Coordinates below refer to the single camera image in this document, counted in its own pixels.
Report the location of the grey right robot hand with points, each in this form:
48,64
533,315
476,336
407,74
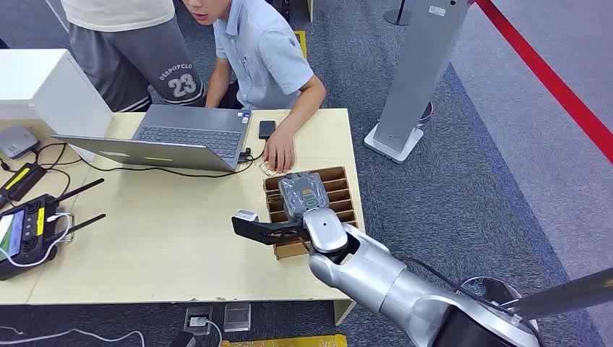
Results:
302,192

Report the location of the seated person's left hand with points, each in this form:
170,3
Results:
280,149

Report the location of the seated person's right forearm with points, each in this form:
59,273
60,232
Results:
218,86

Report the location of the round silver robot shoulder part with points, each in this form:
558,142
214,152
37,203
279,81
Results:
483,289

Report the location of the seated person's left forearm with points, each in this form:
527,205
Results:
304,105

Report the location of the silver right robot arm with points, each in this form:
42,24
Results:
369,273

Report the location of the brown cardboard slotted card holder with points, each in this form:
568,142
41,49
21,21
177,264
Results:
341,191

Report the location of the seated person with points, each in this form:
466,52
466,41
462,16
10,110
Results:
263,52

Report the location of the standing person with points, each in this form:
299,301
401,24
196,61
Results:
129,57

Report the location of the pale cards stack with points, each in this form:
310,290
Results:
267,169

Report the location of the black smartphone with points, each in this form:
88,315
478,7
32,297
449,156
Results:
266,129

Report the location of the grey laptop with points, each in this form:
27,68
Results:
191,136

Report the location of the yellow chair part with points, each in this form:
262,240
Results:
301,43

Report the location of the grey floor plate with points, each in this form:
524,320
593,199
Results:
237,317

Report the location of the yellow floor object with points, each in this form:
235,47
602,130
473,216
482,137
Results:
287,342

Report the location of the grey standing kiosk pillar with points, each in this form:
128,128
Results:
416,72

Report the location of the floor power socket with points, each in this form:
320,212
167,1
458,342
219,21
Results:
197,321

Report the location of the black stanchion base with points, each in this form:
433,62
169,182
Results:
396,16

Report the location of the white box cabinet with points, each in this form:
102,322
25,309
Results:
48,86

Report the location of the black device with yellow label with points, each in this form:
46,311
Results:
19,182

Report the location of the small grey box device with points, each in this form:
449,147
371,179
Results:
16,141

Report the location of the black remote controller with antennas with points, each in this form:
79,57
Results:
28,234

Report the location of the red barrier belt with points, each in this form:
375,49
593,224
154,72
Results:
550,81

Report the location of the dark grey metal bar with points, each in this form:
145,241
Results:
565,292

